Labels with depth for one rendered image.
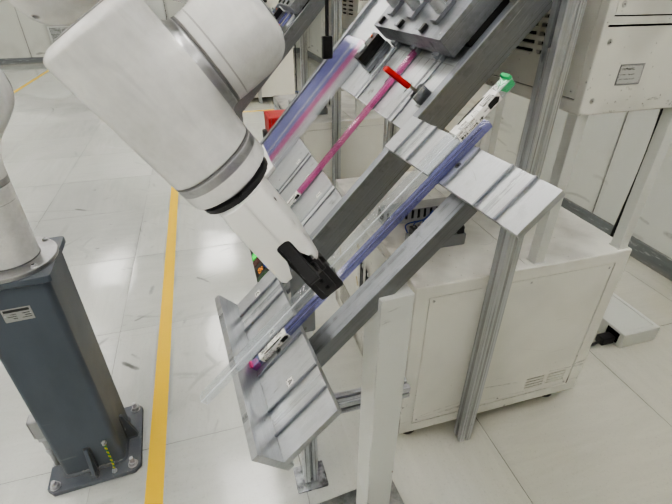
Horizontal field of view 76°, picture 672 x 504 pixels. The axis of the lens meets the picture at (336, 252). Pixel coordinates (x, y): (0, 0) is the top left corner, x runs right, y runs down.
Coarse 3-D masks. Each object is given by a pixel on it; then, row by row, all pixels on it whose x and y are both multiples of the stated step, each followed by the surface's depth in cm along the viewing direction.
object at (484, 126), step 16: (480, 128) 60; (464, 144) 61; (448, 160) 61; (432, 176) 62; (416, 192) 63; (400, 208) 63; (384, 224) 64; (368, 240) 64; (352, 256) 65; (320, 304) 66; (304, 320) 66; (256, 368) 68
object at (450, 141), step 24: (504, 96) 46; (456, 144) 46; (432, 168) 47; (408, 192) 47; (384, 216) 48; (360, 240) 48; (336, 264) 49; (288, 312) 50; (264, 336) 50; (240, 360) 51; (216, 384) 52
